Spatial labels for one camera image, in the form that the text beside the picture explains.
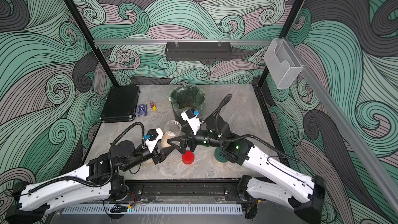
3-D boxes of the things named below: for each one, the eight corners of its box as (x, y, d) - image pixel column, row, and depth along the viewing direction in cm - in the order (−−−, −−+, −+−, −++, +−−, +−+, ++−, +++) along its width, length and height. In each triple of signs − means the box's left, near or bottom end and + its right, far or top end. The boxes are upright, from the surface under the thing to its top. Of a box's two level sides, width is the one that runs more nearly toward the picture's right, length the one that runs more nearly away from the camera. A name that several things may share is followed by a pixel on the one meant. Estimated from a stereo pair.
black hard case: (102, 125, 100) (97, 120, 95) (113, 92, 119) (110, 86, 114) (134, 122, 101) (130, 117, 96) (140, 90, 121) (137, 84, 116)
